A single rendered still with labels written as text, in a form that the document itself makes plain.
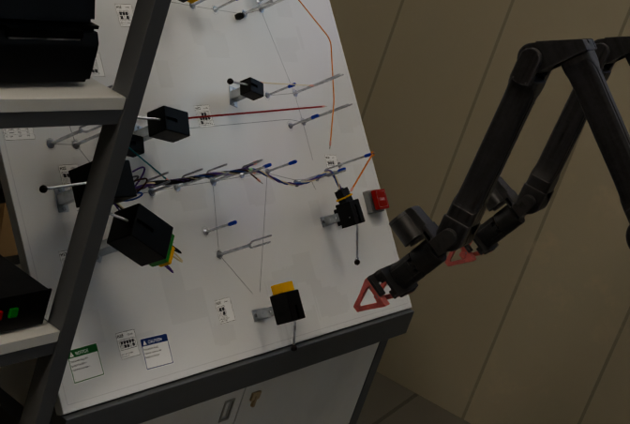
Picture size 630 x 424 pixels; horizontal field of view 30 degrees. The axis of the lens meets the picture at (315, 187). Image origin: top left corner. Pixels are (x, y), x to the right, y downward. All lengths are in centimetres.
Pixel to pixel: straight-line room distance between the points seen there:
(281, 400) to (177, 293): 52
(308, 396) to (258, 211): 51
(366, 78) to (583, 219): 98
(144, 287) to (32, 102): 70
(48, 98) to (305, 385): 132
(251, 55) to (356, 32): 182
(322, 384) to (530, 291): 165
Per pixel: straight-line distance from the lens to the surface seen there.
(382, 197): 293
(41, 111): 167
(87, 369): 213
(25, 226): 211
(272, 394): 268
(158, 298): 229
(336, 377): 290
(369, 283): 235
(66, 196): 215
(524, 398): 448
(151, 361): 224
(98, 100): 174
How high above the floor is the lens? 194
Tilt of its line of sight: 17 degrees down
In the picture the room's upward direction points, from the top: 19 degrees clockwise
